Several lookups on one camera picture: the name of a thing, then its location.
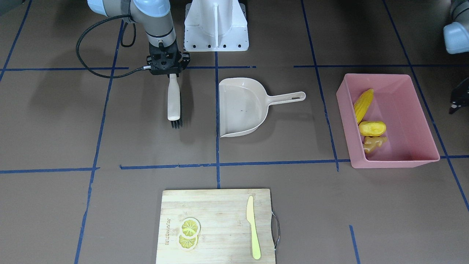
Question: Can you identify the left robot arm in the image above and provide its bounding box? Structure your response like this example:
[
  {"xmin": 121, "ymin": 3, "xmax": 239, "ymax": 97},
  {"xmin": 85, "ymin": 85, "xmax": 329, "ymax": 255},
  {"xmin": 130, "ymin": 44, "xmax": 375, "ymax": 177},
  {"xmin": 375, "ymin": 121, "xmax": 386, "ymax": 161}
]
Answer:
[{"xmin": 443, "ymin": 0, "xmax": 469, "ymax": 115}]

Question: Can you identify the pink plastic bin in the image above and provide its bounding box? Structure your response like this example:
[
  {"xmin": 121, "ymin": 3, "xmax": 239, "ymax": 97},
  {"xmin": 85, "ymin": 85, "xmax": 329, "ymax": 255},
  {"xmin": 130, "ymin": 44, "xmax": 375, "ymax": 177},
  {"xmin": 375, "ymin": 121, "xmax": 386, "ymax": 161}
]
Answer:
[{"xmin": 336, "ymin": 73, "xmax": 440, "ymax": 168}]

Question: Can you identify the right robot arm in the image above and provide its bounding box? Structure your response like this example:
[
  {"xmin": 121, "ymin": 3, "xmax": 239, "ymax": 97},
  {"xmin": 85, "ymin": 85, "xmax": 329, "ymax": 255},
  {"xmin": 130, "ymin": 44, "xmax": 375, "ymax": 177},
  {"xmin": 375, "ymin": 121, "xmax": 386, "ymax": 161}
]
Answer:
[{"xmin": 87, "ymin": 0, "xmax": 190, "ymax": 75}]

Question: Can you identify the yellow toy lemon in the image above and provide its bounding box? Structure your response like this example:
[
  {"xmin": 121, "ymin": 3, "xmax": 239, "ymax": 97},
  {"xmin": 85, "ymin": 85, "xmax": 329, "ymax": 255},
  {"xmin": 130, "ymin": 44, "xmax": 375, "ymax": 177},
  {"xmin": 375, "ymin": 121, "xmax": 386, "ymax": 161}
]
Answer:
[{"xmin": 358, "ymin": 121, "xmax": 387, "ymax": 137}]

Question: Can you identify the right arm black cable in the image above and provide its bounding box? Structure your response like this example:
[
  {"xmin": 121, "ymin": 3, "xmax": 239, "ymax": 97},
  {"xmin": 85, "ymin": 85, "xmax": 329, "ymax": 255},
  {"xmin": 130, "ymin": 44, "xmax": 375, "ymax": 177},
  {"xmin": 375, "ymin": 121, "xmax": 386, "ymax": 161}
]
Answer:
[{"xmin": 76, "ymin": 15, "xmax": 152, "ymax": 79}]

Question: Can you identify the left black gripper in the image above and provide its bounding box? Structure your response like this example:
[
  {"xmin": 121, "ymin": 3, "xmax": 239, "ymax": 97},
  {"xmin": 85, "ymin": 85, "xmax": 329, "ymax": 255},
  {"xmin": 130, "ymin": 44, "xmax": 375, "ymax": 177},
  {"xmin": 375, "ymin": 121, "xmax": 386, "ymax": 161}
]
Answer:
[{"xmin": 449, "ymin": 77, "xmax": 469, "ymax": 115}]

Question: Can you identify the lemon slice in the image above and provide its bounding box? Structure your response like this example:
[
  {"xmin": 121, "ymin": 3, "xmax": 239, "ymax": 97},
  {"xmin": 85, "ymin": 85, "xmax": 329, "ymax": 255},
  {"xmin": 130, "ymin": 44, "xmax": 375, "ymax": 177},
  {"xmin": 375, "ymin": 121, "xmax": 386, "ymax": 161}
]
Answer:
[{"xmin": 180, "ymin": 217, "xmax": 201, "ymax": 239}]

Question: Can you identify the yellow toy knife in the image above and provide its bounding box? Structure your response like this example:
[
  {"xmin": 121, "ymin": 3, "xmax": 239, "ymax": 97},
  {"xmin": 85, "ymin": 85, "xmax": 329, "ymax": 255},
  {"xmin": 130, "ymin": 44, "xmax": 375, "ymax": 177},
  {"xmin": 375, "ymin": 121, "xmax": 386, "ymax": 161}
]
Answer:
[{"xmin": 246, "ymin": 195, "xmax": 262, "ymax": 260}]

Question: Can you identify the wooden cutting board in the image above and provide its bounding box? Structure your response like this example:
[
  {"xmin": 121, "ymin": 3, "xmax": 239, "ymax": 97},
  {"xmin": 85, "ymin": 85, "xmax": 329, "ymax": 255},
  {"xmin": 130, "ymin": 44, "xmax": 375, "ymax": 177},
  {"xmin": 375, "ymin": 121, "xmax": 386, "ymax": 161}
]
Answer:
[{"xmin": 155, "ymin": 188, "xmax": 277, "ymax": 264}]

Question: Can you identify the white mounting pillar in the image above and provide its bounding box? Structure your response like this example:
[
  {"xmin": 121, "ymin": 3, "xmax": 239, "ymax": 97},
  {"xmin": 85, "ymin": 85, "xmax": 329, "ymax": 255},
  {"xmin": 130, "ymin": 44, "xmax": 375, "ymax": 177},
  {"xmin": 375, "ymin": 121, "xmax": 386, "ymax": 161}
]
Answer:
[{"xmin": 183, "ymin": 0, "xmax": 249, "ymax": 52}]

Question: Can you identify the black bristle hand brush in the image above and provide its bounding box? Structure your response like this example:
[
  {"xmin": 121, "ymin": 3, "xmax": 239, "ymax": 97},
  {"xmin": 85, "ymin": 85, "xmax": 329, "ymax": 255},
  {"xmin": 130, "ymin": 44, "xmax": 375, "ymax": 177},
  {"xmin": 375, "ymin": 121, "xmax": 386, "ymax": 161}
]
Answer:
[{"xmin": 167, "ymin": 74, "xmax": 182, "ymax": 129}]

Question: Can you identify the yellow toy corn cob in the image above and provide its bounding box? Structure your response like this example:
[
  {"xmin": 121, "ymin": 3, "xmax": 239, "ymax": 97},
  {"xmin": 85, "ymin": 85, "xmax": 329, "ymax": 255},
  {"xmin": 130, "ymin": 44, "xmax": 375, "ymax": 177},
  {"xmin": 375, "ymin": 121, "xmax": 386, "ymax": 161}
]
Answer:
[{"xmin": 354, "ymin": 88, "xmax": 374, "ymax": 125}]

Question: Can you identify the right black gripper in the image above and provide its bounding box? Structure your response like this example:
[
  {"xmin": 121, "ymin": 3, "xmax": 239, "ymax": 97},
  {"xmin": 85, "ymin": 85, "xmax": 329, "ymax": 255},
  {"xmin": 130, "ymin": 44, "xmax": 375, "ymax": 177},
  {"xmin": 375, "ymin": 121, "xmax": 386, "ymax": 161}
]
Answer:
[{"xmin": 146, "ymin": 41, "xmax": 191, "ymax": 76}]

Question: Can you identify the beige plastic dustpan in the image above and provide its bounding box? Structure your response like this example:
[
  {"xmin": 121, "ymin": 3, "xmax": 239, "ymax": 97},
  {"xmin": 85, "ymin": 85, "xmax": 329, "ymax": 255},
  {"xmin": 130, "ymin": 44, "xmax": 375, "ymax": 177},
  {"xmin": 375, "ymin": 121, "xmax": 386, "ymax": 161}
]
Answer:
[{"xmin": 218, "ymin": 77, "xmax": 306, "ymax": 138}]

